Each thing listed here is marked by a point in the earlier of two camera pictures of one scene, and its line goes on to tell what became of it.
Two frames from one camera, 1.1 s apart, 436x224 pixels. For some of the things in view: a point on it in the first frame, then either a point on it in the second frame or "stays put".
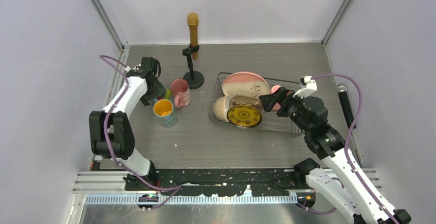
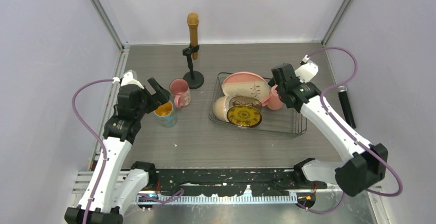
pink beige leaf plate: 245,83 stays put
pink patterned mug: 180,88 stays put
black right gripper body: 291,107 -> 272,81
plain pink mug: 274,90 stays put
